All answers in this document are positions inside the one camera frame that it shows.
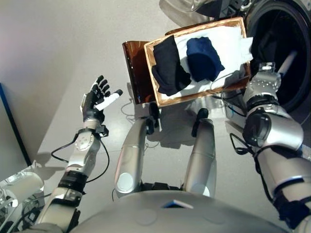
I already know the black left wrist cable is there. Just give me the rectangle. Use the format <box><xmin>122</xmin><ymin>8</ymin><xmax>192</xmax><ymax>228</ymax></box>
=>
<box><xmin>50</xmin><ymin>135</ymin><xmax>110</xmax><ymax>184</ymax></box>

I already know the grey front-loading washing machine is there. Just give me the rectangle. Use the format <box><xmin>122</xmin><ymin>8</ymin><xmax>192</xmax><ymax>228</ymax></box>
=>
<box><xmin>213</xmin><ymin>0</ymin><xmax>311</xmax><ymax>132</ymax></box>

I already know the round glass washing machine door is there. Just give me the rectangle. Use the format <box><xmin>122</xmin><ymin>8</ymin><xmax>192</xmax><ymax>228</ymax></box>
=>
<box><xmin>159</xmin><ymin>0</ymin><xmax>246</xmax><ymax>20</ymax></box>

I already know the grey robot torso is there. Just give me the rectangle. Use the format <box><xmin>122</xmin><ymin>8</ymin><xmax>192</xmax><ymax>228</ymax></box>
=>
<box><xmin>29</xmin><ymin>182</ymin><xmax>292</xmax><ymax>233</ymax></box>

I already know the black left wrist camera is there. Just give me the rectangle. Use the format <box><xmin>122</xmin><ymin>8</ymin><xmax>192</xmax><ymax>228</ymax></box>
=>
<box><xmin>96</xmin><ymin>125</ymin><xmax>109</xmax><ymax>138</ymax></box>

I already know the silver robot leg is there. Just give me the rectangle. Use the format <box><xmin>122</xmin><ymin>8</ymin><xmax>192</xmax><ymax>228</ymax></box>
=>
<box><xmin>183</xmin><ymin>117</ymin><xmax>217</xmax><ymax>198</ymax></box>
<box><xmin>114</xmin><ymin>116</ymin><xmax>156</xmax><ymax>199</ymax></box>

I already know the woven wicker basket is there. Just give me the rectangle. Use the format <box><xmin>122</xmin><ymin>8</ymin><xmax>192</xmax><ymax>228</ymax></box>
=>
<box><xmin>143</xmin><ymin>16</ymin><xmax>252</xmax><ymax>107</ymax></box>

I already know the silver right robot leg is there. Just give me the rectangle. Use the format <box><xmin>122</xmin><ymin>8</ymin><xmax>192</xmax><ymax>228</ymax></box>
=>
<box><xmin>183</xmin><ymin>117</ymin><xmax>217</xmax><ymax>198</ymax></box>

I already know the black folded garment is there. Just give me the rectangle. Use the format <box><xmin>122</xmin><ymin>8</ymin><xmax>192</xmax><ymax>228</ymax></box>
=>
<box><xmin>151</xmin><ymin>35</ymin><xmax>191</xmax><ymax>97</ymax></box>

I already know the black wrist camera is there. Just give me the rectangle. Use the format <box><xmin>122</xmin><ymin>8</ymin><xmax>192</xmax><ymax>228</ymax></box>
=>
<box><xmin>96</xmin><ymin>125</ymin><xmax>109</xmax><ymax>138</ymax></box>
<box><xmin>259</xmin><ymin>62</ymin><xmax>276</xmax><ymax>71</ymax></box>

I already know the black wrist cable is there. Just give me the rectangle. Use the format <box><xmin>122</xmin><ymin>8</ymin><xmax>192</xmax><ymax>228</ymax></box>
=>
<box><xmin>210</xmin><ymin>70</ymin><xmax>275</xmax><ymax>202</ymax></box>
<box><xmin>50</xmin><ymin>135</ymin><xmax>110</xmax><ymax>184</ymax></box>

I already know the black robot foot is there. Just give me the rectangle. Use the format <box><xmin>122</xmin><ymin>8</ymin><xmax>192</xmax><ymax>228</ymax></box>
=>
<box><xmin>191</xmin><ymin>108</ymin><xmax>209</xmax><ymax>138</ymax></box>
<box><xmin>148</xmin><ymin>103</ymin><xmax>161</xmax><ymax>133</ymax></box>

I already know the black left robot foot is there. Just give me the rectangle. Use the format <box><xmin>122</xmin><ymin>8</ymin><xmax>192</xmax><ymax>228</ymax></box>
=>
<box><xmin>148</xmin><ymin>103</ymin><xmax>161</xmax><ymax>133</ymax></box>

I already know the amber acrylic stool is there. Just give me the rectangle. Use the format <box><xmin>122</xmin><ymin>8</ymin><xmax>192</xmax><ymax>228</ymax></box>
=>
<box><xmin>121</xmin><ymin>29</ymin><xmax>185</xmax><ymax>104</ymax></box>

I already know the black right robot foot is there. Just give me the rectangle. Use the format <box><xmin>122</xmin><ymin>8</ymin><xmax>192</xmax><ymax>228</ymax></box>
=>
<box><xmin>191</xmin><ymin>108</ymin><xmax>209</xmax><ymax>138</ymax></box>

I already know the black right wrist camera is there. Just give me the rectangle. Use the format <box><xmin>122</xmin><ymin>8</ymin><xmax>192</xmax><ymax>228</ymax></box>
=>
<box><xmin>259</xmin><ymin>62</ymin><xmax>276</xmax><ymax>71</ymax></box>

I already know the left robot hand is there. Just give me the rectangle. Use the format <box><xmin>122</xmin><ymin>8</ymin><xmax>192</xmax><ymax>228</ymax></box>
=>
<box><xmin>81</xmin><ymin>75</ymin><xmax>124</xmax><ymax>122</ymax></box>

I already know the white cylindrical device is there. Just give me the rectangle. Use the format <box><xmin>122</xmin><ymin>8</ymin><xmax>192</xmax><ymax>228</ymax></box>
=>
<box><xmin>0</xmin><ymin>169</ymin><xmax>46</xmax><ymax>219</ymax></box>

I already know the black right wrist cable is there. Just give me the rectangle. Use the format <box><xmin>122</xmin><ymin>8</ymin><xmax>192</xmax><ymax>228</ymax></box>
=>
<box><xmin>210</xmin><ymin>70</ymin><xmax>275</xmax><ymax>202</ymax></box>

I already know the navy blue garment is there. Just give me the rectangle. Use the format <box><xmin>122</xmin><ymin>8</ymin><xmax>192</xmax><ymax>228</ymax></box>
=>
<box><xmin>186</xmin><ymin>36</ymin><xmax>225</xmax><ymax>83</ymax></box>

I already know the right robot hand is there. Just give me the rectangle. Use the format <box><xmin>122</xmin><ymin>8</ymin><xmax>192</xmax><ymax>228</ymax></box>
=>
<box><xmin>276</xmin><ymin>50</ymin><xmax>299</xmax><ymax>80</ymax></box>

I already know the silver left robot leg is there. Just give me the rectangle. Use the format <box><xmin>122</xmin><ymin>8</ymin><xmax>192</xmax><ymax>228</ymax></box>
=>
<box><xmin>114</xmin><ymin>116</ymin><xmax>156</xmax><ymax>199</ymax></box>

